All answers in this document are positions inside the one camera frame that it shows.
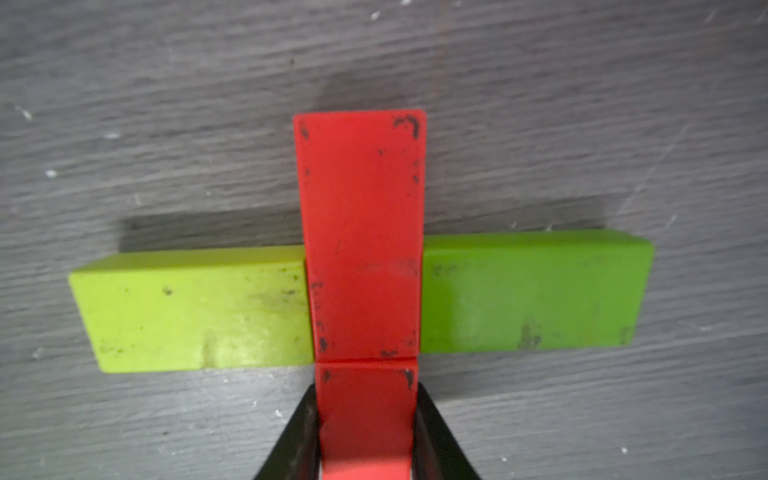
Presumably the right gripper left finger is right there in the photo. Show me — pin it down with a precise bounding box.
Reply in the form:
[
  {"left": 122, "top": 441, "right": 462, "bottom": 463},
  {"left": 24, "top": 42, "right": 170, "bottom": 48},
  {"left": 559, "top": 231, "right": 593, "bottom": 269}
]
[{"left": 254, "top": 384, "right": 321, "bottom": 480}]

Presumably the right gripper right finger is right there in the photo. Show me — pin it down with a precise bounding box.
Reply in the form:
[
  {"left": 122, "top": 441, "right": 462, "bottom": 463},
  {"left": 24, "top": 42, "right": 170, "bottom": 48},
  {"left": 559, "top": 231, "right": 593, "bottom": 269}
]
[{"left": 412, "top": 383, "right": 481, "bottom": 480}]

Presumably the red block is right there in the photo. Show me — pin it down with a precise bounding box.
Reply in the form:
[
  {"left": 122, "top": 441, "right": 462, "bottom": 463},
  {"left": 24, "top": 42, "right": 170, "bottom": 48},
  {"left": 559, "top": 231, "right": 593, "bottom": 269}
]
[
  {"left": 316, "top": 358, "right": 418, "bottom": 480},
  {"left": 294, "top": 109, "right": 427, "bottom": 362}
]

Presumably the lime block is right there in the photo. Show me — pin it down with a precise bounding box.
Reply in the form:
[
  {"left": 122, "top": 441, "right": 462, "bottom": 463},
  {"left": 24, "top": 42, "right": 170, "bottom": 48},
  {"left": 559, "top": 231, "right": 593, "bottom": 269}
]
[{"left": 69, "top": 245, "right": 314, "bottom": 374}]

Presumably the dark green block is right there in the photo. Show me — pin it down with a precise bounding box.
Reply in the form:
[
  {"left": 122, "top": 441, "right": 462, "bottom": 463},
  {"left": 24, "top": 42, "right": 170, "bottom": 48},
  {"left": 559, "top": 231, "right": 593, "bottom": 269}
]
[{"left": 420, "top": 229, "right": 654, "bottom": 354}]

